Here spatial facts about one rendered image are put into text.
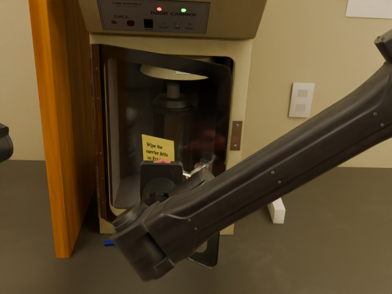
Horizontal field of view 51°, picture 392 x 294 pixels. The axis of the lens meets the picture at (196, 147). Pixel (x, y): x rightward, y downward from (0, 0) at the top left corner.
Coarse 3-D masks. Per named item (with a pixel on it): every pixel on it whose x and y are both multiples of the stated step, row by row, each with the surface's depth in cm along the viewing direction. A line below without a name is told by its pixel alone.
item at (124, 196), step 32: (128, 64) 75; (160, 64) 71; (192, 64) 68; (128, 96) 78; (160, 96) 74; (192, 96) 70; (224, 96) 66; (128, 128) 80; (160, 128) 76; (192, 128) 72; (224, 128) 68; (128, 160) 83; (192, 160) 74; (224, 160) 70; (128, 192) 86; (192, 256) 82
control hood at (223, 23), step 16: (80, 0) 69; (96, 0) 69; (176, 0) 69; (192, 0) 69; (208, 0) 69; (224, 0) 69; (240, 0) 69; (256, 0) 69; (96, 16) 73; (208, 16) 73; (224, 16) 73; (240, 16) 73; (256, 16) 73; (96, 32) 77; (112, 32) 77; (128, 32) 77; (144, 32) 77; (208, 32) 77; (224, 32) 77; (240, 32) 77; (256, 32) 77
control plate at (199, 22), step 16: (112, 0) 69; (128, 0) 69; (144, 0) 69; (160, 0) 69; (112, 16) 73; (128, 16) 73; (144, 16) 73; (160, 16) 73; (176, 16) 73; (192, 16) 73; (160, 32) 77; (176, 32) 77; (192, 32) 77
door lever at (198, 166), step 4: (196, 164) 74; (200, 164) 73; (204, 164) 73; (196, 168) 72; (200, 168) 73; (184, 172) 70; (188, 172) 70; (192, 172) 71; (184, 176) 69; (188, 176) 69
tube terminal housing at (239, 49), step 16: (144, 48) 81; (160, 48) 81; (176, 48) 81; (192, 48) 82; (208, 48) 82; (224, 48) 82; (240, 48) 82; (240, 64) 83; (240, 80) 85; (240, 96) 86; (240, 112) 87; (240, 144) 90; (112, 224) 97
